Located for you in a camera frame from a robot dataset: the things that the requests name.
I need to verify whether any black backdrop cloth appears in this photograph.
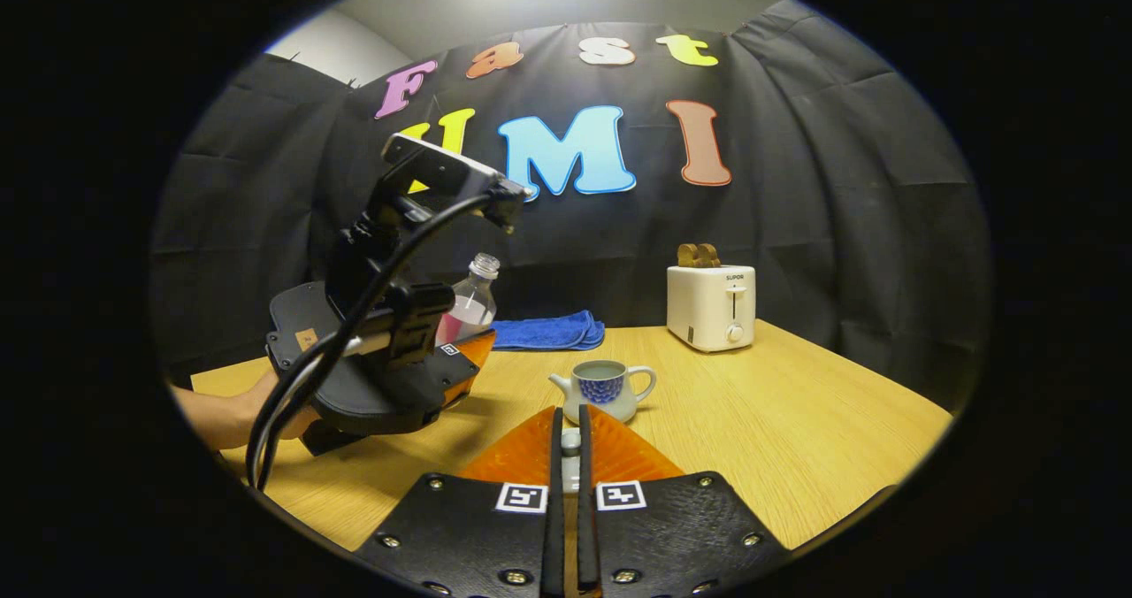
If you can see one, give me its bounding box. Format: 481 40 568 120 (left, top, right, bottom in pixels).
150 0 991 413

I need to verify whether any white toaster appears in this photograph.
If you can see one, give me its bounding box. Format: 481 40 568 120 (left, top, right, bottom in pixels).
666 264 757 353

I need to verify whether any white blue-patterned teacup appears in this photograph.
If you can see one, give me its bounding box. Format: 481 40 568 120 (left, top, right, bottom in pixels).
548 359 657 425

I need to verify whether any black cable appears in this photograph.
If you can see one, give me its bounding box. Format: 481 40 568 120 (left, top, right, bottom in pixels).
246 328 355 491
246 189 496 493

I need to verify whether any blue folded towel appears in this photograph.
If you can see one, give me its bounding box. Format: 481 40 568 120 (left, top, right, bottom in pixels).
489 310 607 352

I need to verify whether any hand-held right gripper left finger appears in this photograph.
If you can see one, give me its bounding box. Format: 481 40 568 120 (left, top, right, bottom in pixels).
354 406 564 598

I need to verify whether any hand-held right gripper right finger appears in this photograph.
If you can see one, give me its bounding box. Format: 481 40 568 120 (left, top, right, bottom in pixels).
579 403 790 598

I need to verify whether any white teacup lid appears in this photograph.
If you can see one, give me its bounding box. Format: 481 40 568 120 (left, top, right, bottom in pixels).
561 428 583 495

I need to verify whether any clear plastic water bottle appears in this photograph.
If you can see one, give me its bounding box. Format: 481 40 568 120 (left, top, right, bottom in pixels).
435 253 501 348

